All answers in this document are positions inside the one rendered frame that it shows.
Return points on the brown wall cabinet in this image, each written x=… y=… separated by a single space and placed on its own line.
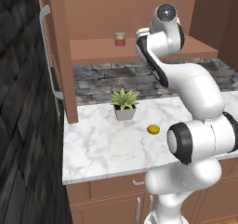
x=99 y=14

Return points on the red can, green top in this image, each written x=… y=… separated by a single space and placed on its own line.
x=120 y=40

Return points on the brown drawer front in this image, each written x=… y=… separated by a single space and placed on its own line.
x=111 y=187
x=230 y=167

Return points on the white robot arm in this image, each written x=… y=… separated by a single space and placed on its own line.
x=201 y=91

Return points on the yellow lemon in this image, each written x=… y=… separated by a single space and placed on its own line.
x=153 y=129

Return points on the green plant in white pot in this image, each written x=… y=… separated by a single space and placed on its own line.
x=124 y=103

